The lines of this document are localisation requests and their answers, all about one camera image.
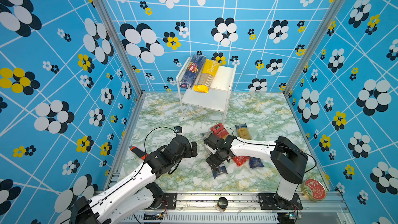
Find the white two-tier shelf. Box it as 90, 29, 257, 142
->
176, 57, 237, 124

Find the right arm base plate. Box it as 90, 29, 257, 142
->
256, 193, 303, 211

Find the round red tin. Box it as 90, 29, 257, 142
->
301, 178, 326, 202

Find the small black round knob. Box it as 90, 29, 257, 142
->
216, 197, 229, 213

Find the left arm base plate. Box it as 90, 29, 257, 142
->
147, 192, 177, 210

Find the red spaghetti bag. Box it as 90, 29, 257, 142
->
210, 123, 249, 167

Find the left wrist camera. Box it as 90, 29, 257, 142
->
174, 126, 182, 135

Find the clear white-label spaghetti bag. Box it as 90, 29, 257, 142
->
205, 146, 228, 179

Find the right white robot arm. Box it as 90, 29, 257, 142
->
204, 133, 308, 202

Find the yellow Pastatime spaghetti bag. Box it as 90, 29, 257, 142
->
193, 59, 220, 93

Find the blue Ankara spaghetti bag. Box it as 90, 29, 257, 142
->
235, 123, 265, 169

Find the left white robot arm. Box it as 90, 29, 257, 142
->
64, 135, 198, 224

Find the blue Barilla spaghetti box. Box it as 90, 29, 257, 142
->
179, 55, 206, 89

